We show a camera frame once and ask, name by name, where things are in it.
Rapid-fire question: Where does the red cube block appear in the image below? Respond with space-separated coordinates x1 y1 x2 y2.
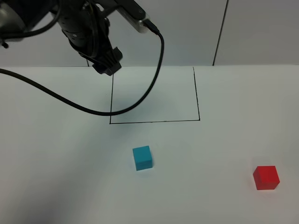
253 166 280 190

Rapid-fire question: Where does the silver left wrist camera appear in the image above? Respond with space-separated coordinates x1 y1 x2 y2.
114 0 149 34

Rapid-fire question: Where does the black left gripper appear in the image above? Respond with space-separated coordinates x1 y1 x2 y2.
58 0 123 76

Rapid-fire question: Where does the black left camera cable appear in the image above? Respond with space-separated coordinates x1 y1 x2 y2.
0 20 165 117

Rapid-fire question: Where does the blue cube block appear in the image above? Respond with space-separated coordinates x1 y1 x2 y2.
133 146 153 171

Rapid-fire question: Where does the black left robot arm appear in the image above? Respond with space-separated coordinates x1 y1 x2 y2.
0 0 122 76

